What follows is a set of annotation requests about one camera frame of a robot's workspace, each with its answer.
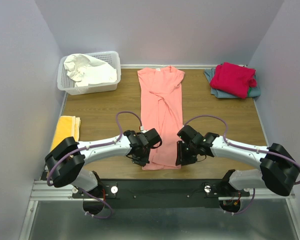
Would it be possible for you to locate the folded yellow towel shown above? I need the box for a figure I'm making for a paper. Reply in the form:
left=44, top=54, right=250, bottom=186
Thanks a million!
left=50, top=115, right=81, bottom=151

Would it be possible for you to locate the folded blue t shirt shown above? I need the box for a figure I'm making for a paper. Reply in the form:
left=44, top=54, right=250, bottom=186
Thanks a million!
left=204, top=68, right=261, bottom=99

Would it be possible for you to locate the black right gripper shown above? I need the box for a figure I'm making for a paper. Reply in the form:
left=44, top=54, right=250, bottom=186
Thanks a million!
left=174, top=140, right=198, bottom=165

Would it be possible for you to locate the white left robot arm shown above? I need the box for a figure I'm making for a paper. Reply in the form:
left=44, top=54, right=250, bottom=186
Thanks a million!
left=44, top=128, right=162, bottom=198

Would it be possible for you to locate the white cloth in basket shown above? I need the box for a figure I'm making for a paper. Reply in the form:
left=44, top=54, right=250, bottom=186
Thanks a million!
left=63, top=53, right=118, bottom=87

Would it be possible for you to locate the folded green t shirt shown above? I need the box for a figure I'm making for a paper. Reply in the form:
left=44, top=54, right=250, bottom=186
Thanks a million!
left=247, top=87, right=254, bottom=98

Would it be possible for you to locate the white plastic basket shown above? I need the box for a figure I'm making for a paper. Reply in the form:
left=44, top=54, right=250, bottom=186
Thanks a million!
left=57, top=51, right=121, bottom=95

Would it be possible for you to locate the aluminium frame rail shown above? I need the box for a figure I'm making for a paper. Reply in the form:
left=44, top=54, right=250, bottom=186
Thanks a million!
left=30, top=180, right=296, bottom=201

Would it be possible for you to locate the folded red t shirt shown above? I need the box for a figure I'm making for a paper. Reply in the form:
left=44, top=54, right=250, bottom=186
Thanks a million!
left=209, top=62, right=258, bottom=99

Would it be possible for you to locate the pink t shirt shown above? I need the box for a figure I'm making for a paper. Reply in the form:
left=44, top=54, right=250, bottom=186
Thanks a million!
left=137, top=66, right=185, bottom=171

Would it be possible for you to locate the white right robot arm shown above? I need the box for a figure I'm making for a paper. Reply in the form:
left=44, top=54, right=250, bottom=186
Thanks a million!
left=176, top=125, right=300, bottom=197

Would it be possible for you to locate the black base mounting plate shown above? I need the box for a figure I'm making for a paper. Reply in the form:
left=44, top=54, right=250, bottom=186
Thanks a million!
left=73, top=179, right=250, bottom=210

